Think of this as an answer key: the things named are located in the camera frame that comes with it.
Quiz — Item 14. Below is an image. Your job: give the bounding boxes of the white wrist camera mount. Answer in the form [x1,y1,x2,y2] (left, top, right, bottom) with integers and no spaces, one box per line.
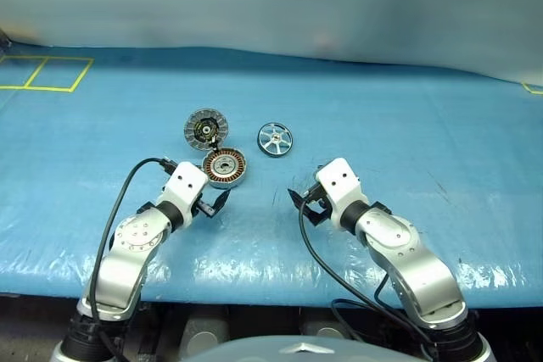
[315,158,368,230]
[162,161,210,228]

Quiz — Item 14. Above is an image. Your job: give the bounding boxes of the silver robot torso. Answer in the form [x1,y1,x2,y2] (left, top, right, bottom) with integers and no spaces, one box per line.
[221,334,362,362]

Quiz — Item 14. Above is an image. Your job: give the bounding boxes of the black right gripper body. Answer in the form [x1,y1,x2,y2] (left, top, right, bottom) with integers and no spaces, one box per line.
[305,183,335,217]

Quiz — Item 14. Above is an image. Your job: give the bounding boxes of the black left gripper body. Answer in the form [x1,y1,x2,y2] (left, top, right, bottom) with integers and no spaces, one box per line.
[193,195,216,216]

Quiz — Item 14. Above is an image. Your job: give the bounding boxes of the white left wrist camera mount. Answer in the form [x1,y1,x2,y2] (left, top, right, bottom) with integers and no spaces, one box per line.
[162,161,210,228]

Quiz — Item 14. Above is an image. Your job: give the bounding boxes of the motor stator base copper windings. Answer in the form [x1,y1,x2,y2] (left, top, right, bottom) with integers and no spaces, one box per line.
[201,148,249,191]

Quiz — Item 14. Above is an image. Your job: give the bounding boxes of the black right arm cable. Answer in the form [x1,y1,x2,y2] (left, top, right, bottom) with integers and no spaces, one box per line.
[298,202,440,361]

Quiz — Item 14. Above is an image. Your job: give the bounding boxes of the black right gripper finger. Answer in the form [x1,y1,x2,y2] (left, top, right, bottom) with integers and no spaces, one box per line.
[305,208,329,226]
[287,188,308,208]

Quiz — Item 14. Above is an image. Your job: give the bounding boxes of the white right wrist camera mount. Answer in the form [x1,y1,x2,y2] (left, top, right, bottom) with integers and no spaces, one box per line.
[315,158,368,230]

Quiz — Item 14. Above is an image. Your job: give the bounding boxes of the grey motor end cover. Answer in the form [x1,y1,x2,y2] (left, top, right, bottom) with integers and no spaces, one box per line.
[183,109,232,152]

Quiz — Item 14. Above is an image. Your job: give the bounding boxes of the silver spoked motor rotor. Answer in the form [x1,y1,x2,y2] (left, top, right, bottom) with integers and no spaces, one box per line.
[256,122,294,154]

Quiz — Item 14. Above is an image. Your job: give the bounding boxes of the blue plastic table cover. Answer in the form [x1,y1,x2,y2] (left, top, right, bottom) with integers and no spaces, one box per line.
[0,42,543,309]

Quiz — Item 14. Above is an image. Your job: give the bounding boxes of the grey rounded block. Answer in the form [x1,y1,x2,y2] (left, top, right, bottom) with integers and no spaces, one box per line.
[181,309,231,355]
[298,315,354,340]

